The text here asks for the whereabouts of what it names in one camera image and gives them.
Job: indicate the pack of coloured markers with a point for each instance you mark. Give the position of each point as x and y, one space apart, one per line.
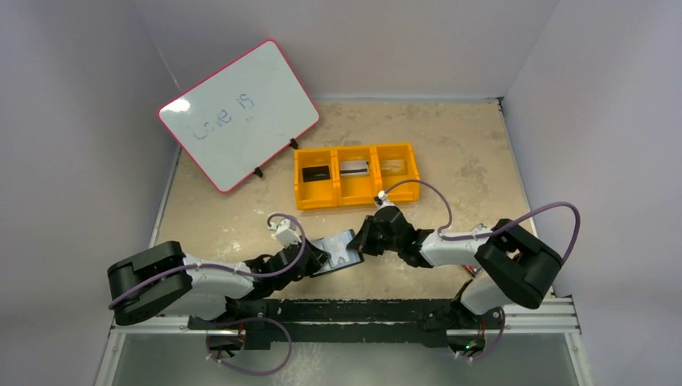
474 271

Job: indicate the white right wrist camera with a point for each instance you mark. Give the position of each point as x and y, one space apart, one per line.
382 200

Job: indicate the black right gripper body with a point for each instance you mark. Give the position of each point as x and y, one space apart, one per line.
367 237

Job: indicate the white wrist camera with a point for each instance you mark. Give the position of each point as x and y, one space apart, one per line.
283 231
382 200

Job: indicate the black leather card holder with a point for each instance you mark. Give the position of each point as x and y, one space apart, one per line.
340 256

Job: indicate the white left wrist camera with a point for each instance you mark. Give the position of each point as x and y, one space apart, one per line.
283 231

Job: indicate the silver card in tray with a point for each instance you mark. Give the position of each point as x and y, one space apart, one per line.
358 167

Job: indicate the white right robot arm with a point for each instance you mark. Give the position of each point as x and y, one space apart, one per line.
517 268

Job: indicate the yellow three-compartment tray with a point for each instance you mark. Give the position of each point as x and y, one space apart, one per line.
355 190

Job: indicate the aluminium frame rail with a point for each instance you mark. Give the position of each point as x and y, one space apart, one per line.
554 316

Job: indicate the pink framed whiteboard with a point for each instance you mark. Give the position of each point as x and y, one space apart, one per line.
238 118

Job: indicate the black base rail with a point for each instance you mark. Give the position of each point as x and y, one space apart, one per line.
260 333

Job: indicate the beige card in tray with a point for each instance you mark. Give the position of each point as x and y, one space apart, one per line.
390 167

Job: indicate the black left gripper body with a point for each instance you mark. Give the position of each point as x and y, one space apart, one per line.
306 270

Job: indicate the black card in tray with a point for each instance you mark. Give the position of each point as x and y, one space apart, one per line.
316 173

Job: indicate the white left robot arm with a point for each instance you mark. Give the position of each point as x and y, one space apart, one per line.
166 280

